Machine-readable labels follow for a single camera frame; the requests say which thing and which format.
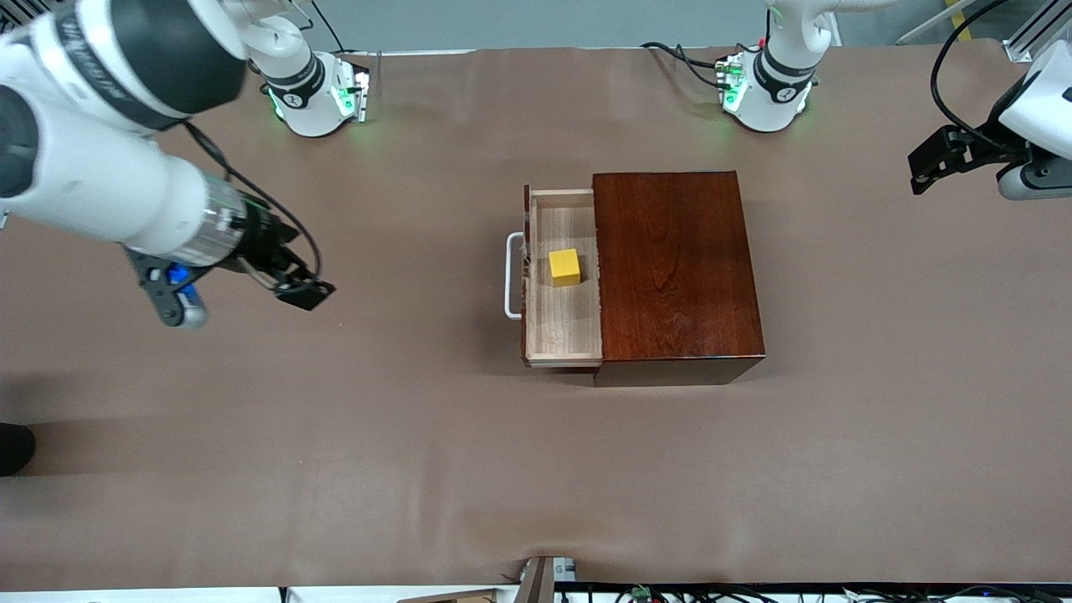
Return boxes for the aluminium frame profile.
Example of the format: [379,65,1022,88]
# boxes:
[1003,0,1072,64]

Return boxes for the brown cardboard piece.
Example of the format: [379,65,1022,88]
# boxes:
[398,589,499,603]

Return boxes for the yellow wooden block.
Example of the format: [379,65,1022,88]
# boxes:
[549,248,583,288]

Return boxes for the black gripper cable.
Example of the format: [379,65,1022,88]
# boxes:
[930,0,1016,153]
[183,121,324,279]

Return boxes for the black right arm base cable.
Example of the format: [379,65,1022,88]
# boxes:
[314,0,354,54]

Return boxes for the black arm base cable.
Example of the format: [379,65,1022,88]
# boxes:
[641,40,738,90]
[314,0,354,54]

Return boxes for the wooden drawer with white handle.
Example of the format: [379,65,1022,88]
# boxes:
[504,184,605,370]

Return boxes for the dark brown wooden cabinet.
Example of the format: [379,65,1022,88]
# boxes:
[592,170,767,388]

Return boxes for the black left arm base cable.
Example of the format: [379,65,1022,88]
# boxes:
[641,40,738,90]

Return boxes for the black ribbed round object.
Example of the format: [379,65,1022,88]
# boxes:
[0,423,37,477]

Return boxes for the brown table cloth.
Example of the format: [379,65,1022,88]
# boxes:
[0,38,1072,589]

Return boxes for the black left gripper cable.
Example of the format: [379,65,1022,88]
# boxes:
[930,0,1016,153]

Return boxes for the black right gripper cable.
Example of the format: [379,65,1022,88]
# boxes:
[183,121,324,279]

